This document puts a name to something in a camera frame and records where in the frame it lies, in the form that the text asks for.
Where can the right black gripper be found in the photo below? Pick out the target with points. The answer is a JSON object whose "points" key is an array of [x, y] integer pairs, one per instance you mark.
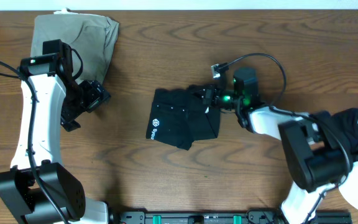
{"points": [[209, 94]]}

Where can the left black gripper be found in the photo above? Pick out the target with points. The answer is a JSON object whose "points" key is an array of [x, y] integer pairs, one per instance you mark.
{"points": [[70, 118]]}

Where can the black polo shirt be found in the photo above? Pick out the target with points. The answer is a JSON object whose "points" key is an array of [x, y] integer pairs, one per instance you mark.
{"points": [[180, 117]]}

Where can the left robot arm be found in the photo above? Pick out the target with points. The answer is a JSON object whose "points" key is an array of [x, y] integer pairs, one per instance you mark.
{"points": [[37, 188]]}

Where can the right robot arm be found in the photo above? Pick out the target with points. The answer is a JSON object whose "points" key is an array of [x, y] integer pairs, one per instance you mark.
{"points": [[317, 154]]}

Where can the folded khaki trousers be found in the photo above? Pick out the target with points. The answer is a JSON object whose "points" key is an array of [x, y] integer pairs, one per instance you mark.
{"points": [[92, 36]]}

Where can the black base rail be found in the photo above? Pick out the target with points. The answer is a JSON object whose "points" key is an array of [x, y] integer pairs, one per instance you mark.
{"points": [[250, 217]]}

